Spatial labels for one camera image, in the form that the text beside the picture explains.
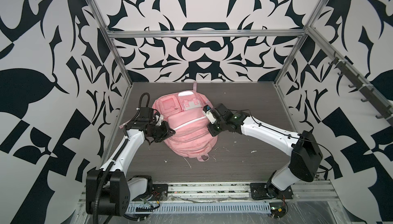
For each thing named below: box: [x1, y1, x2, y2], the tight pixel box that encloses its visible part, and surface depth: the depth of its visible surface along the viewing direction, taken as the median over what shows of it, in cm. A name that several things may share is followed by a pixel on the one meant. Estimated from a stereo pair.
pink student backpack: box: [151, 82, 218, 162], surface depth 85 cm
